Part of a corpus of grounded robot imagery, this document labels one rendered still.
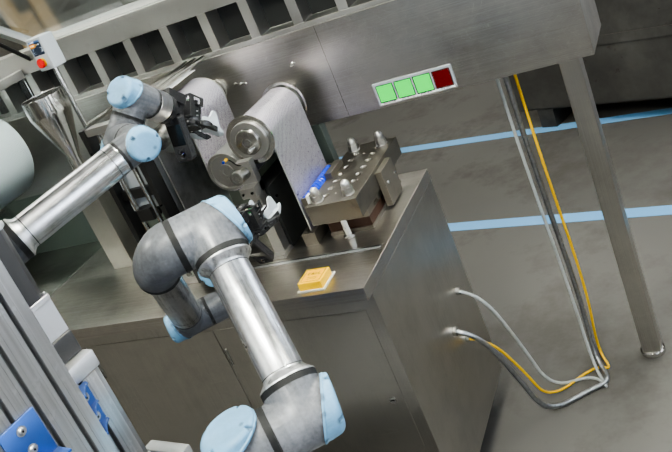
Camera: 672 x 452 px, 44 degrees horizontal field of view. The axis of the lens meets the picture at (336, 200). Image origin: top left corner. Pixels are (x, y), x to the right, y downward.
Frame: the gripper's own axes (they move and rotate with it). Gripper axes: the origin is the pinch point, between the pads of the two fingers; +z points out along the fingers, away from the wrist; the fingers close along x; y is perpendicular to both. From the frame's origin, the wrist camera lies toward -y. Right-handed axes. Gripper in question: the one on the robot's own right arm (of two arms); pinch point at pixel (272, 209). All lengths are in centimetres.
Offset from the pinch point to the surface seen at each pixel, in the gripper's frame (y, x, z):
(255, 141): 16.0, 3.4, 11.5
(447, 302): -55, -26, 28
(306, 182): -3.4, -0.1, 22.0
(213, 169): 10.2, 22.1, 13.6
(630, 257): -69, -75, 62
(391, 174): -10.9, -21.8, 32.3
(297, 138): 8.6, -0.1, 27.2
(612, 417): -109, -62, 34
